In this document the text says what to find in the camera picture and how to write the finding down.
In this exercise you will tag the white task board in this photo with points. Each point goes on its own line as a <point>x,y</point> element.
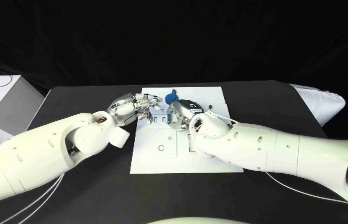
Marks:
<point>163,163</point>

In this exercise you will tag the blue gear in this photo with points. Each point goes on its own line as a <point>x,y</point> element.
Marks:
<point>170,98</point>

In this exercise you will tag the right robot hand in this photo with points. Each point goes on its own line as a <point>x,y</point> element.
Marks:
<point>188,107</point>

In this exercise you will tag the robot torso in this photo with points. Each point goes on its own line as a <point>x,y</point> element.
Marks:
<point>199,221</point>

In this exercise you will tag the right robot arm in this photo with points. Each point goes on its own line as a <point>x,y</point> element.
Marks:
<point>267,148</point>

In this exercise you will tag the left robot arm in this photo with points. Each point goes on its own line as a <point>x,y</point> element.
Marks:
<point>41,152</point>

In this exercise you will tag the white box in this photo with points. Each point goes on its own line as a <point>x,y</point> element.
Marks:
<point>17,103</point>

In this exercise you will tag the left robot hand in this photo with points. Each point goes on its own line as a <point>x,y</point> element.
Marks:
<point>124,108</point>

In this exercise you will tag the white fabric object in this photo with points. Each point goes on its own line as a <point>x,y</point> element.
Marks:
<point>321,103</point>

